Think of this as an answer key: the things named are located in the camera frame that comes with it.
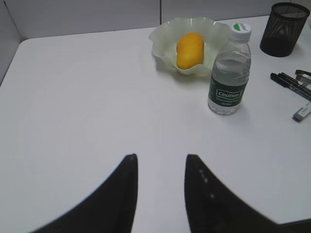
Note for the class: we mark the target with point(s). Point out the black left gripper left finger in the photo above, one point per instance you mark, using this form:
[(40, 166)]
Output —
[(109, 209)]

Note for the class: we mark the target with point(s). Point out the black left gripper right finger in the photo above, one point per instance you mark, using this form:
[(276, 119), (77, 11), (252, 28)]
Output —
[(212, 208)]

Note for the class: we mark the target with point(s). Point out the grey white eraser front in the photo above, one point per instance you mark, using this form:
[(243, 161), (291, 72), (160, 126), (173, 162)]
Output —
[(302, 113)]

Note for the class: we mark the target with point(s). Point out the clear water bottle green label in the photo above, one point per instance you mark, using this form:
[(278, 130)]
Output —
[(230, 72)]

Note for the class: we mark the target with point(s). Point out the black marker pen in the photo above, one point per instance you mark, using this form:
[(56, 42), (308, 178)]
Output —
[(280, 81), (295, 83), (302, 72)]

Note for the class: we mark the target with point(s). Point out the grey white eraser back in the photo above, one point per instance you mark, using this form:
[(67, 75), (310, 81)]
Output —
[(304, 78)]

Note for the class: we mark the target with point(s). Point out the yellow mango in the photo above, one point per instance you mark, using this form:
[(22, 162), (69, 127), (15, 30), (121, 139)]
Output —
[(190, 51)]

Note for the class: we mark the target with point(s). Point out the pale green wavy plate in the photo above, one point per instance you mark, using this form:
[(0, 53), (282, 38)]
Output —
[(166, 36)]

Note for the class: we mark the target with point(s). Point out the black mesh pen holder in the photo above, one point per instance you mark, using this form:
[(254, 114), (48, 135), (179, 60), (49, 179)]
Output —
[(283, 29)]

